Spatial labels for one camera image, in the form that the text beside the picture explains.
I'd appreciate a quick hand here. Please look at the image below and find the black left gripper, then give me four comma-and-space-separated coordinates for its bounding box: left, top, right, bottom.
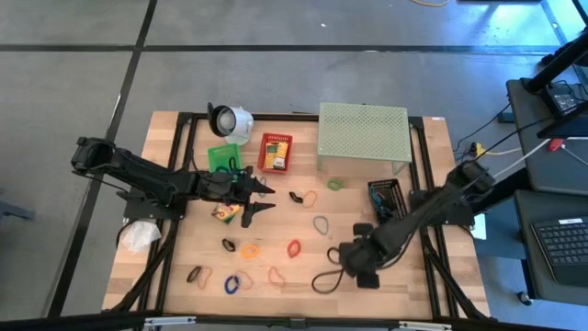
198, 165, 277, 230

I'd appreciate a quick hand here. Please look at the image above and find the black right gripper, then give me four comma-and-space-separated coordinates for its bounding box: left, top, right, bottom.
339, 222, 391, 291

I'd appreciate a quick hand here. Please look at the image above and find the yellow green crayon box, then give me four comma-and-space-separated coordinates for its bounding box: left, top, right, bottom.
210, 201, 243, 225

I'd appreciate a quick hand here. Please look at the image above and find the large yellow crayon box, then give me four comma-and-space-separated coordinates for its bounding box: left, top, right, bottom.
264, 140, 290, 171

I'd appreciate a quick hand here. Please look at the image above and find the black side desk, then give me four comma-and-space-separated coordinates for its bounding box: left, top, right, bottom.
504, 76, 588, 308

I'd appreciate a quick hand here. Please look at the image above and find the red plastic basket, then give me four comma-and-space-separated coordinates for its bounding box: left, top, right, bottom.
257, 132, 296, 177

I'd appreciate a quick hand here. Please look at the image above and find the green plastic basket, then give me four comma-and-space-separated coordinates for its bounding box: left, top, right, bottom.
207, 143, 245, 188

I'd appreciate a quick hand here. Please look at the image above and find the black plastic basket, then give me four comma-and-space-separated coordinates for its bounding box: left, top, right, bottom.
367, 177, 409, 225

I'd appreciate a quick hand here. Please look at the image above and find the white paper sheet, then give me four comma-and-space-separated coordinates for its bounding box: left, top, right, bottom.
471, 211, 488, 241

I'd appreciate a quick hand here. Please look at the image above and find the white plastic bag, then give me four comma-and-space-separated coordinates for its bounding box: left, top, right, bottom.
119, 220, 163, 256

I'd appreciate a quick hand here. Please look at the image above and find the green perforated metal shelf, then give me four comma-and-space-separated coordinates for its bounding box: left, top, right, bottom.
315, 101, 413, 177

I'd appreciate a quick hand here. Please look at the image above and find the black keyboard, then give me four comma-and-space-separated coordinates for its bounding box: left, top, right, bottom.
531, 215, 588, 286

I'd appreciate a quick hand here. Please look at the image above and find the grey chair base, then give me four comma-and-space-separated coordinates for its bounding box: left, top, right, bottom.
0, 200, 36, 221

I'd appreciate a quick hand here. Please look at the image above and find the black power adapter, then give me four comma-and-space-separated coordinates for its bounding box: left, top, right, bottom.
546, 86, 580, 116

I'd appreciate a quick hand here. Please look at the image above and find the black diagonal pole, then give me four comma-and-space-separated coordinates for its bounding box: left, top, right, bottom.
525, 29, 588, 95

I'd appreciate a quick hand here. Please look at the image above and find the dark coil keychain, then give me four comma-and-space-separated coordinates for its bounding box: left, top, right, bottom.
214, 158, 241, 178

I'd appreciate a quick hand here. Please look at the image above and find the blue coil keychain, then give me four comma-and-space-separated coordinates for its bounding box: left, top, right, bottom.
223, 274, 242, 296

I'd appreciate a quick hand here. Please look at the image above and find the black aluminium table frame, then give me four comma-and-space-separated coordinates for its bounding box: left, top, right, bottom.
0, 111, 588, 331

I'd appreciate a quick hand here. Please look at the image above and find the white cable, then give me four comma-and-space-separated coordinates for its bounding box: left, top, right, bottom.
493, 137, 552, 179

